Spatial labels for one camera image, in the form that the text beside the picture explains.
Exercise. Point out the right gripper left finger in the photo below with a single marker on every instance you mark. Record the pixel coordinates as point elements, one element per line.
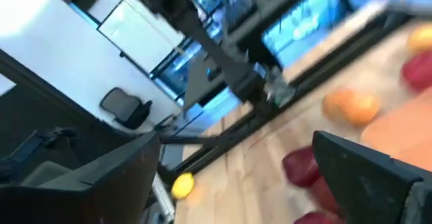
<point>84,197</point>

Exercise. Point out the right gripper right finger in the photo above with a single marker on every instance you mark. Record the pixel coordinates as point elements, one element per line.
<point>381,190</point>

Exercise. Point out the orange fruit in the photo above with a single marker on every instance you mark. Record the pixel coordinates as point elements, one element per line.
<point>351,106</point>

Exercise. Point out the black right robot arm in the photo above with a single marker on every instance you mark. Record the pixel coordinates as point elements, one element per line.
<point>209,48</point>

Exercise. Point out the orange plastic bin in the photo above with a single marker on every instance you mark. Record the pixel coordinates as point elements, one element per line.
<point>398,136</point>

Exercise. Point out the silver aluminium profile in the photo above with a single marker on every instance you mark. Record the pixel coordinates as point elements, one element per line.
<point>163,197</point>

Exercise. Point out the dark red apple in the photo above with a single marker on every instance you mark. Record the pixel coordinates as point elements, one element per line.
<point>300,166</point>

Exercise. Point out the grey office chair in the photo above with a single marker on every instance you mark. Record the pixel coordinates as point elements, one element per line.
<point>125,107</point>

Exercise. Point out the small yellow lemon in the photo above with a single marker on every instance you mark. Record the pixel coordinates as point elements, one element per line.
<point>182,185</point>

